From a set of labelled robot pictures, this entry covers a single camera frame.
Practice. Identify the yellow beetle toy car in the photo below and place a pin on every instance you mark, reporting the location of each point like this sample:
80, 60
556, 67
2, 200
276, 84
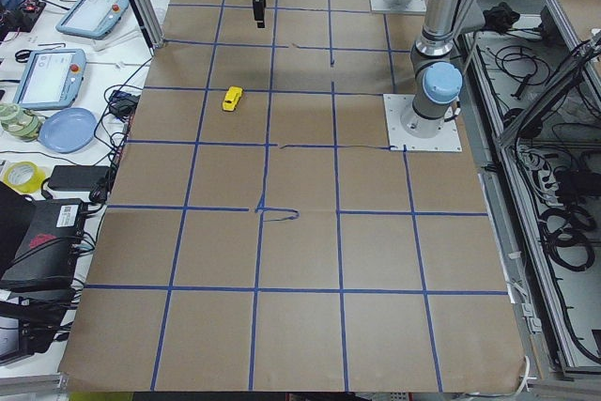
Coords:
231, 98

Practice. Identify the upper teach pendant tablet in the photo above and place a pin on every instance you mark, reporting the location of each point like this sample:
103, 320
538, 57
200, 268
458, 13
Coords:
92, 19

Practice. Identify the teach pendant tablet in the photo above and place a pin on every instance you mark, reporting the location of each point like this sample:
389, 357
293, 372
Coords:
92, 19
51, 79

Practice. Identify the lower teach pendant tablet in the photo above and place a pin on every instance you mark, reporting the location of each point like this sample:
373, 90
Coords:
51, 79

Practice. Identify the light blue plate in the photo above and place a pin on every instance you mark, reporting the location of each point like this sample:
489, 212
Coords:
68, 130

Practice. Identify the black power adapter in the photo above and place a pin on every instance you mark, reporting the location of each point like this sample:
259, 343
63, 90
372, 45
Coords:
73, 178

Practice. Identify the green tape rolls stack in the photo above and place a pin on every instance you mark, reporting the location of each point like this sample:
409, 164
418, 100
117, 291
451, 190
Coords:
23, 124

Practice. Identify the yellow tape roll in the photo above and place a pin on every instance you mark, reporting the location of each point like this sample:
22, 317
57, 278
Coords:
24, 177

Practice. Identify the black electronics box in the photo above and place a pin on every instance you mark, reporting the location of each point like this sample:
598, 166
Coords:
38, 240

